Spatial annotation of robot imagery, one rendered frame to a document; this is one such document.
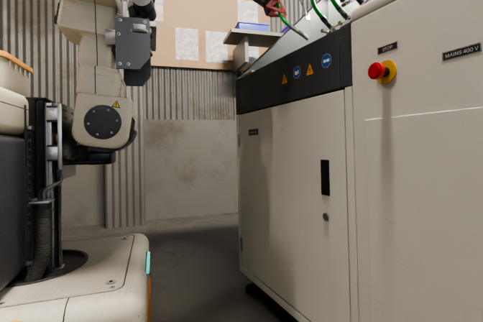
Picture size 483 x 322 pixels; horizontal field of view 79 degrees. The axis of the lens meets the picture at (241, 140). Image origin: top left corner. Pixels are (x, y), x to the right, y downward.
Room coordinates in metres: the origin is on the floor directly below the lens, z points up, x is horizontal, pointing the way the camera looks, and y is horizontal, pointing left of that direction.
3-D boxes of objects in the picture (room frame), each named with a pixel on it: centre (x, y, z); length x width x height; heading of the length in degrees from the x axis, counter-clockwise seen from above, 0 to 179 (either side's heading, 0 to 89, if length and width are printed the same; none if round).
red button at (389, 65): (0.64, -0.31, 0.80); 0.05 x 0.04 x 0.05; 26
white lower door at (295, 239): (1.06, -0.13, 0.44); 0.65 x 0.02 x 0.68; 26
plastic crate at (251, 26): (2.59, -0.11, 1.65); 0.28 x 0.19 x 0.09; 107
